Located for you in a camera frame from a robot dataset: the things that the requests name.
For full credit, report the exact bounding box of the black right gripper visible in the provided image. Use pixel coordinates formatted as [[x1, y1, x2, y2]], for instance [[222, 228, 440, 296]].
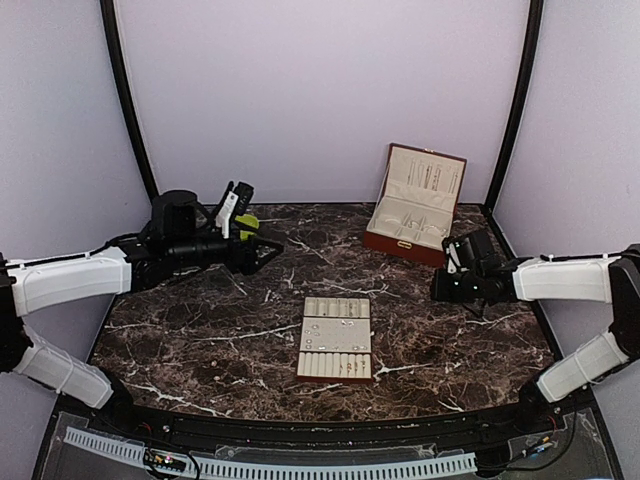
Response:
[[431, 268, 482, 303]]

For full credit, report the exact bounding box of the beige jewelry tray insert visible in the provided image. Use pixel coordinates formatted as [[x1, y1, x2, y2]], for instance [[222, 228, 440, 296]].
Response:
[[296, 297, 373, 383]]

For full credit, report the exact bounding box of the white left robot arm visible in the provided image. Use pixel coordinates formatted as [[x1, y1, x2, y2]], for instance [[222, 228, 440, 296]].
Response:
[[1, 182, 284, 436]]

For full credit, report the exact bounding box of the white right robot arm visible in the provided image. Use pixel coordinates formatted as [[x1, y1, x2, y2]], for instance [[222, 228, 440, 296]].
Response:
[[431, 230, 639, 434]]

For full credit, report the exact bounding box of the red wooden jewelry box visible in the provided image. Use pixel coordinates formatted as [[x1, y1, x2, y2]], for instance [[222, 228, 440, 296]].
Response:
[[363, 143, 467, 268]]

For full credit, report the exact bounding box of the green plastic bowl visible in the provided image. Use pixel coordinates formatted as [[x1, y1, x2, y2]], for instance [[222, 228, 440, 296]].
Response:
[[234, 214, 260, 241]]

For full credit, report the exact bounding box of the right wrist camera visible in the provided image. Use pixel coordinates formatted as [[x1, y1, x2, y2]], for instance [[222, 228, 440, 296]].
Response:
[[442, 237, 462, 274]]

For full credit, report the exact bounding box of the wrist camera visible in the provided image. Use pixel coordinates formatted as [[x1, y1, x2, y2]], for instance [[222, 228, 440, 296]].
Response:
[[442, 237, 462, 274], [213, 181, 254, 239]]

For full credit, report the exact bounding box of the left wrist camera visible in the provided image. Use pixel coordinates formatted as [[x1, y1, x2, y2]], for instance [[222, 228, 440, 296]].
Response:
[[213, 181, 254, 239]]

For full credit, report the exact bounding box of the black front table rail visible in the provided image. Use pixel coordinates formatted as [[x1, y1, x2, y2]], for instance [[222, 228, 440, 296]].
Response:
[[79, 374, 571, 454]]

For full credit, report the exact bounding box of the white slotted cable duct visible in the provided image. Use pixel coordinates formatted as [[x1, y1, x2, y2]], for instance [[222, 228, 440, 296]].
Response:
[[63, 427, 478, 479]]

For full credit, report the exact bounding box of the black right frame post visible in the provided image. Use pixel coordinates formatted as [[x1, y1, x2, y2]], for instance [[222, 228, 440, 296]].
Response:
[[483, 0, 544, 215]]

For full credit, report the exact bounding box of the black frame post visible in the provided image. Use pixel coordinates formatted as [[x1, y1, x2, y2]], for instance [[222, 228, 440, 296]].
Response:
[[99, 0, 159, 202], [483, 0, 544, 215]]

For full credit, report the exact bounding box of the black left frame post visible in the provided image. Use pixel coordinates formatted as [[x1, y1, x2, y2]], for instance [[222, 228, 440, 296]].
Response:
[[99, 0, 159, 202]]

